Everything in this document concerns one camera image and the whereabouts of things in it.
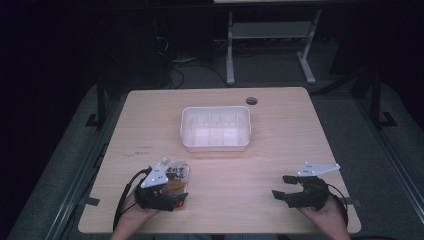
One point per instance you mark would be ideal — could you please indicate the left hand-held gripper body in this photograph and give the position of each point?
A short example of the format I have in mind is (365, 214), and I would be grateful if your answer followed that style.
(154, 176)

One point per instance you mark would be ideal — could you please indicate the grey tape strip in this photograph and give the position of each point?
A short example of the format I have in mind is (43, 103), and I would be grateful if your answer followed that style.
(353, 202)
(90, 201)

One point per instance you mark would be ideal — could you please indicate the person's right hand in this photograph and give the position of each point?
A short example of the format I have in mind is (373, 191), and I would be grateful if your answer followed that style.
(326, 215)

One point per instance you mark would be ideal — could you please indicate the white plastic container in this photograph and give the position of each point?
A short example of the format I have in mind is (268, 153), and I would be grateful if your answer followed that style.
(215, 128)

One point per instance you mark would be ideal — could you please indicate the clear pouch with brown filling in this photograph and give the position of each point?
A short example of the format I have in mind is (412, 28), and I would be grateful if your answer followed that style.
(180, 174)

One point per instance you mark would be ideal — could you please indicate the white metal desk frame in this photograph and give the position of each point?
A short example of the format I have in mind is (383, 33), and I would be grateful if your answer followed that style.
(271, 31)

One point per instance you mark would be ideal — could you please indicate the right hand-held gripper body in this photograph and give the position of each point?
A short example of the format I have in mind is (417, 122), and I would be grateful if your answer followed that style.
(311, 193)

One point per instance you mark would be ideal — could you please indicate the black metal stand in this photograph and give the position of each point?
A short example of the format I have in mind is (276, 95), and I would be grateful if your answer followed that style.
(377, 100)
(100, 100)

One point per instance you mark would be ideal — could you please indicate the person's left hand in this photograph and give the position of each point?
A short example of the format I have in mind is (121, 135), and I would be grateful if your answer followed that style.
(132, 213)

